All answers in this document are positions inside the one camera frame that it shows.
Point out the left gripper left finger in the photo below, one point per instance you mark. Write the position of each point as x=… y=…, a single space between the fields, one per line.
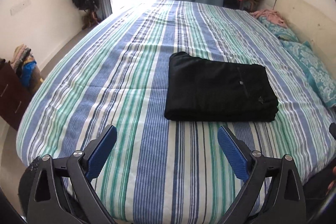
x=49 y=202

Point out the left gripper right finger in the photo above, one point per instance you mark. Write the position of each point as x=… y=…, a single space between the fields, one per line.
x=284 y=201

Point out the black pants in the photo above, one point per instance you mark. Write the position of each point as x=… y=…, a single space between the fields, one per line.
x=201 y=90

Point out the dark brown wooden dresser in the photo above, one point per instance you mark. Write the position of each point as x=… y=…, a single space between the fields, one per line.
x=15 y=98

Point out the teal patterned pillow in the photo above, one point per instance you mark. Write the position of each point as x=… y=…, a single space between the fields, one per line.
x=314 y=69

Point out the striped bed cover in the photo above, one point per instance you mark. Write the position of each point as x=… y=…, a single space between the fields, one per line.
x=162 y=171

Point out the pile of clothes on dresser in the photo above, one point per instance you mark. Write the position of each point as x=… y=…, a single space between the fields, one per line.
x=23 y=64

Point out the cream headboard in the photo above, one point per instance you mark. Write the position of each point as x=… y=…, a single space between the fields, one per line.
x=311 y=25

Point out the pink cloth on bed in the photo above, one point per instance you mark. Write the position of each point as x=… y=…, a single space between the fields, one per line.
x=271 y=15

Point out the white wall switch plate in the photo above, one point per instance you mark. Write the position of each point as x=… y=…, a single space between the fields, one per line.
x=19 y=7

